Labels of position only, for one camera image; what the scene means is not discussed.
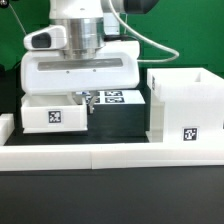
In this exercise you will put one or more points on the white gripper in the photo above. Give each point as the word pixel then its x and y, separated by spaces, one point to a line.
pixel 49 73

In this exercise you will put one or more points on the white drawer box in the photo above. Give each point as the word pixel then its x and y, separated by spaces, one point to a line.
pixel 47 114

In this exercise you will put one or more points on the white drawer cabinet frame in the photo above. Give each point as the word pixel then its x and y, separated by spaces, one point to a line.
pixel 187 105

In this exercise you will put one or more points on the paper sheet with tags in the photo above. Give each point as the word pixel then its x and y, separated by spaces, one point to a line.
pixel 119 97

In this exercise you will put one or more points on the white front fence wall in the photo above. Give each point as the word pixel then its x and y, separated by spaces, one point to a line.
pixel 109 156

